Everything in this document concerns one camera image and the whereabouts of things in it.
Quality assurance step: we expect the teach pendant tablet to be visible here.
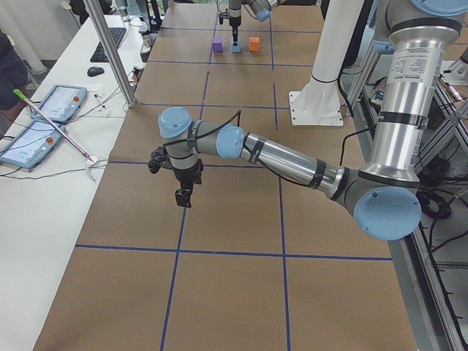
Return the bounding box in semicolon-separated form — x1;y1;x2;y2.
37;84;88;124
1;121;63;169

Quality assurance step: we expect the black keyboard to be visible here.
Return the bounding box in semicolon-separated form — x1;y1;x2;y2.
89;27;128;63

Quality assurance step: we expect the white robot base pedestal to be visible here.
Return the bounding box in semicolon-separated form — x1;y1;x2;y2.
289;0;364;127

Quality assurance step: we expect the aluminium frame post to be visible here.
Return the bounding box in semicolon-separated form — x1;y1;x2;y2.
83;0;136;108

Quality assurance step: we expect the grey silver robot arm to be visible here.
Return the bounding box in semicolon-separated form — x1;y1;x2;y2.
158;1;273;208

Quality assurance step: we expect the black computer mouse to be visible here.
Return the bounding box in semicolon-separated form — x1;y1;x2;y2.
87;66;105;78

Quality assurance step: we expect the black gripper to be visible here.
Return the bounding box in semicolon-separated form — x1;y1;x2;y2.
232;25;238;45

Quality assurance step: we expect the pink green stick tool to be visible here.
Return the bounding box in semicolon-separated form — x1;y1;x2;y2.
13;88;98;165

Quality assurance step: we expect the orange foam block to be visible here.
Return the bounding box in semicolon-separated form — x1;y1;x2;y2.
249;37;260;52

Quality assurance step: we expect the upper teach pendant tablet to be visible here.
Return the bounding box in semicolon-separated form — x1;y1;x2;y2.
37;84;88;124

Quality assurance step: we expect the purple foam block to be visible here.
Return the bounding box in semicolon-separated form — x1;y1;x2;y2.
212;37;223;53

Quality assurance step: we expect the lower teach pendant tablet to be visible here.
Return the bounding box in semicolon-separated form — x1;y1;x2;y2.
1;121;63;169

